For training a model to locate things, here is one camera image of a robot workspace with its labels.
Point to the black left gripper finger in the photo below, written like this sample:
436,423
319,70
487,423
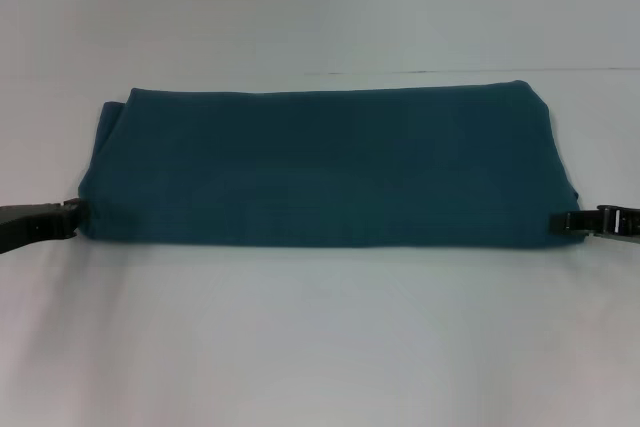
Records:
72,219

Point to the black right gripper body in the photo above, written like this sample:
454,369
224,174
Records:
620,222

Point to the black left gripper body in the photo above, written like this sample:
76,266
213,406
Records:
27,224

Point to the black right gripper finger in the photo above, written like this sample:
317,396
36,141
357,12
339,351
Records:
572,223

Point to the blue teal shirt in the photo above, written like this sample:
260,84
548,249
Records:
325,167

